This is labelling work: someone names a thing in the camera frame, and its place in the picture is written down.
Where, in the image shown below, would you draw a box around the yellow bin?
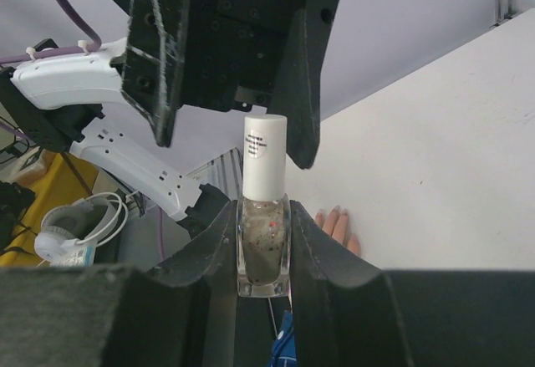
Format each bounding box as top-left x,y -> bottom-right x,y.
1,150 -> 98,267

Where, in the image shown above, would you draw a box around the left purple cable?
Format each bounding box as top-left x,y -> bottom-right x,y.
0,0 -> 104,67

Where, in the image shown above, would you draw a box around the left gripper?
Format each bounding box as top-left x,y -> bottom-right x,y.
113,0 -> 339,170

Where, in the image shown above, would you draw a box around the blue plaid sleeve forearm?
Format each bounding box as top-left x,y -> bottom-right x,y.
267,311 -> 297,367

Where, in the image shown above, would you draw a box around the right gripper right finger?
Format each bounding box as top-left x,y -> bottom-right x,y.
290,201 -> 534,366

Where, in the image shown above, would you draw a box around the nail polish bottle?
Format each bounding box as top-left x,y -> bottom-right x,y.
236,196 -> 291,298

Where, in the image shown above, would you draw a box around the white headphones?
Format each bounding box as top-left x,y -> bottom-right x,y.
34,192 -> 129,267

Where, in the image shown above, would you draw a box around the white nail polish cap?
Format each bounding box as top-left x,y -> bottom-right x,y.
242,115 -> 288,201

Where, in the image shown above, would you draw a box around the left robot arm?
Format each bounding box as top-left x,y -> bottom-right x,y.
1,0 -> 339,234

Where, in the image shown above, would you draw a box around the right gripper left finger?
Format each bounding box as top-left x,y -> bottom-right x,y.
1,202 -> 237,366

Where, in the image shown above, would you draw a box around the person's hand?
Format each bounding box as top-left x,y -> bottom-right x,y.
314,206 -> 362,257

